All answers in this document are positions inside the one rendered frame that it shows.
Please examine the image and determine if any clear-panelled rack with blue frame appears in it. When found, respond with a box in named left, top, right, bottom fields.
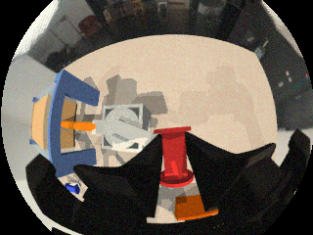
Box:
left=28, top=72, right=83, bottom=161

